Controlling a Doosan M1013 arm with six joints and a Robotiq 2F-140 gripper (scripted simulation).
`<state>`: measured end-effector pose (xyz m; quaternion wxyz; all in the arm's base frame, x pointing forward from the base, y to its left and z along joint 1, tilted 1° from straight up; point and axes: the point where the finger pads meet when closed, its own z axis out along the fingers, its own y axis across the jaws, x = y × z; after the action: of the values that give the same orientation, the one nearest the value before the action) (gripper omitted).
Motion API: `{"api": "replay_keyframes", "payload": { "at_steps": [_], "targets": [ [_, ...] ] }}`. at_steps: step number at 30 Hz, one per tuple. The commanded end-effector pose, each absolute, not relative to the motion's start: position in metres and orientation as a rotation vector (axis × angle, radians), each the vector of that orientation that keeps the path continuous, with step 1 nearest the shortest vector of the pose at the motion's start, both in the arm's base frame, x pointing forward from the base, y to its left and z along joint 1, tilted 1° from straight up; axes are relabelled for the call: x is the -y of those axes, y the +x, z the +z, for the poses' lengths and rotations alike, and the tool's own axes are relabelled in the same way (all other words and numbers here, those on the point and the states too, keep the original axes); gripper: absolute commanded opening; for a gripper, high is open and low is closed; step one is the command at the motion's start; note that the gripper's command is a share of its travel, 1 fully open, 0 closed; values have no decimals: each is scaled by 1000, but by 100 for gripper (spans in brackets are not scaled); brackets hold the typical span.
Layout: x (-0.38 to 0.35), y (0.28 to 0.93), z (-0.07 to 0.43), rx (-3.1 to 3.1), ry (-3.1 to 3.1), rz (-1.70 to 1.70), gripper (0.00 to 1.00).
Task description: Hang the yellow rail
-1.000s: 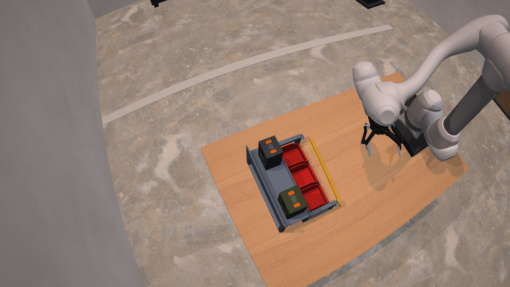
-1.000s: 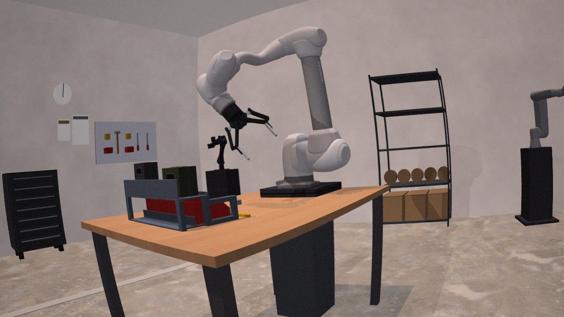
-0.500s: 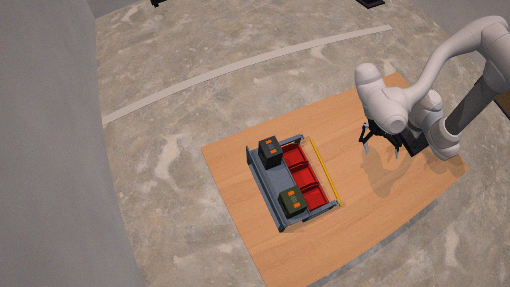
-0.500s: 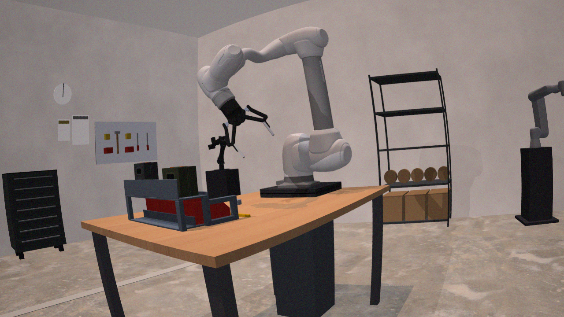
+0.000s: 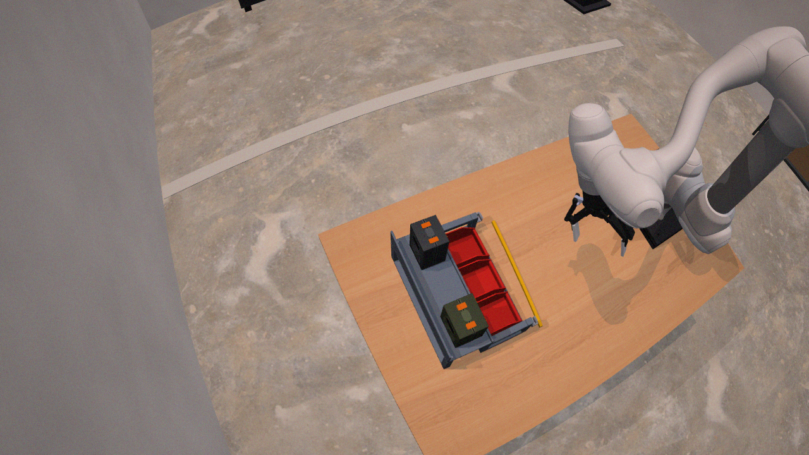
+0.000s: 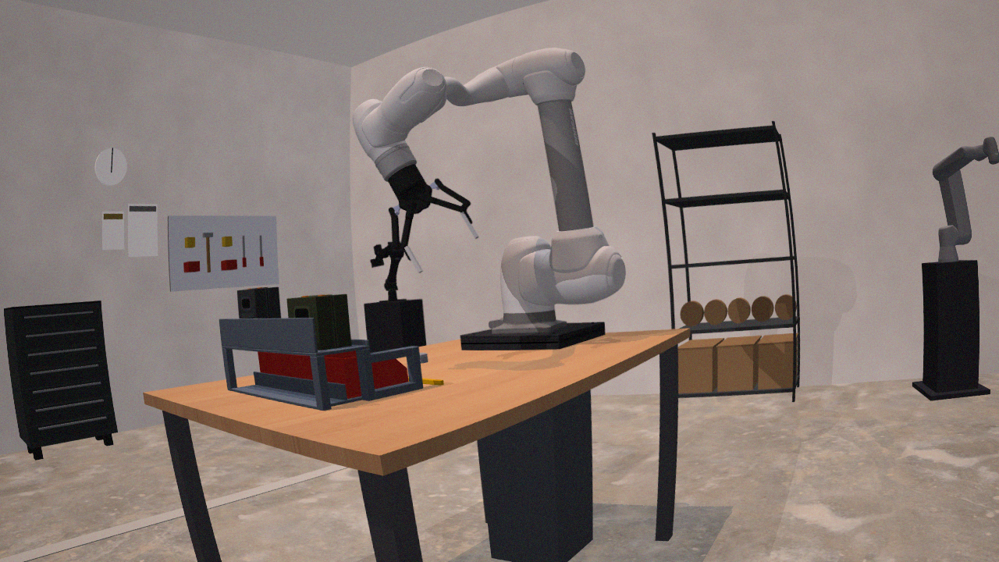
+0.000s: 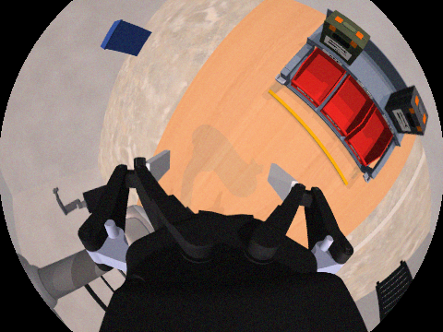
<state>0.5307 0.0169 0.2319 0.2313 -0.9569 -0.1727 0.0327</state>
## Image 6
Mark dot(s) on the red open bin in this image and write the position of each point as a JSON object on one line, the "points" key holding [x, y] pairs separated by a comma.
{"points": [[297, 366], [271, 363], [343, 369]]}

